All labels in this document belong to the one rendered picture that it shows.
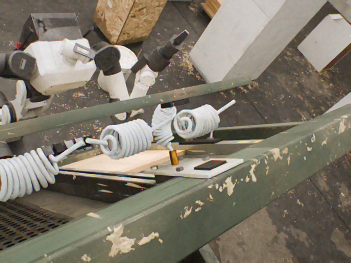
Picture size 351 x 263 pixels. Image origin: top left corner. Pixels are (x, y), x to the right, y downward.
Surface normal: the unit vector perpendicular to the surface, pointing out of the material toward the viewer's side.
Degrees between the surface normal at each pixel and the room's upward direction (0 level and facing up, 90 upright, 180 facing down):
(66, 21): 23
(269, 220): 0
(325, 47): 90
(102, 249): 33
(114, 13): 90
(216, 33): 90
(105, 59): 54
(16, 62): 49
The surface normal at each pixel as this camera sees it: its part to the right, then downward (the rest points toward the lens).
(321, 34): -0.72, 0.24
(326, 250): 0.44, -0.56
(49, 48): 0.61, -0.20
